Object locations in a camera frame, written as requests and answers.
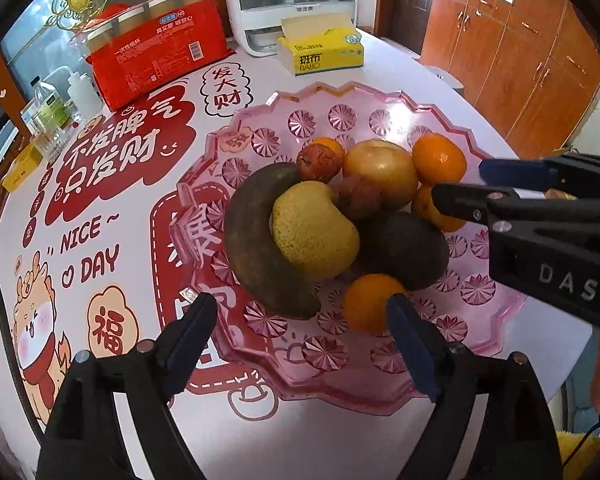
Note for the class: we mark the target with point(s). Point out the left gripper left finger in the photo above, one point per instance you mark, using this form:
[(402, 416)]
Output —
[(179, 346)]

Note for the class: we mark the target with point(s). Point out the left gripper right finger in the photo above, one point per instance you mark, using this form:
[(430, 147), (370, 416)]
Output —
[(424, 350)]

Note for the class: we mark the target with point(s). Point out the yellow flat box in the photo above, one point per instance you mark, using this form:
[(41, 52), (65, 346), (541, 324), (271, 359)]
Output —
[(21, 168)]

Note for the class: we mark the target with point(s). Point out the white squeeze bottle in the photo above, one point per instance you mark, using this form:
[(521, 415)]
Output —
[(76, 89)]

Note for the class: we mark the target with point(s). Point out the white countertop appliance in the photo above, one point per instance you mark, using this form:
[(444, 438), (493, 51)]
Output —
[(257, 24)]

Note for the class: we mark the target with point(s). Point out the printed pink tablecloth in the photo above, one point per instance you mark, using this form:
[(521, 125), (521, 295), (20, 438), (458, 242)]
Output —
[(305, 439)]

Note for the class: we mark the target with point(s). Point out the white round stool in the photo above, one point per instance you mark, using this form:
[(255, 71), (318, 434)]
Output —
[(450, 80)]

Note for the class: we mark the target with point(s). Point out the clear plastic bottle green label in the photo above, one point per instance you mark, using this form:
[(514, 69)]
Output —
[(51, 112)]

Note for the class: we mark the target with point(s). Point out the red apple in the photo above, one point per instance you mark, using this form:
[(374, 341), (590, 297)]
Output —
[(389, 166)]

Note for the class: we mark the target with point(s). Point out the yellow pear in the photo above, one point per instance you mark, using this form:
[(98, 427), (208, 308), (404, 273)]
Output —
[(312, 233)]

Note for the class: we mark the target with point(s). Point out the red paper cup package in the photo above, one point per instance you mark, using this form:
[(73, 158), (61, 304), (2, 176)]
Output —
[(147, 45)]

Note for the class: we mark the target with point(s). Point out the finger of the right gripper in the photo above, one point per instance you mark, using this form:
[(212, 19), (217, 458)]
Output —
[(478, 204), (532, 175)]

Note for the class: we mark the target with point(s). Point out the drinking glass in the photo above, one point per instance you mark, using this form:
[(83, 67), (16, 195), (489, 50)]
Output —
[(51, 144)]

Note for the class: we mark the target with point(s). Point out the yellow tissue box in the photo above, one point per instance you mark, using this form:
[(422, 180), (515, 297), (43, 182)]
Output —
[(319, 43)]

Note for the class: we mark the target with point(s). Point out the wooden cabinet wall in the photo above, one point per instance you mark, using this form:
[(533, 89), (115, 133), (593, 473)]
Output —
[(528, 66)]

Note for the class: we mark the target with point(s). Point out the red lychee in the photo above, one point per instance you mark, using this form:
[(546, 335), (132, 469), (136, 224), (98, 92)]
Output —
[(317, 163), (359, 198)]

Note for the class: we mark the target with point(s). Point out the dark overripe banana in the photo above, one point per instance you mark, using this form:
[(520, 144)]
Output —
[(259, 265)]

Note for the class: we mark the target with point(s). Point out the dark avocado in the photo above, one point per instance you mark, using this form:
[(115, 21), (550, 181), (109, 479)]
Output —
[(403, 246)]

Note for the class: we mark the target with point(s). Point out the mandarin orange with stem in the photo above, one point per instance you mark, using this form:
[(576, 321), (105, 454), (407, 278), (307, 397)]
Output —
[(437, 159)]

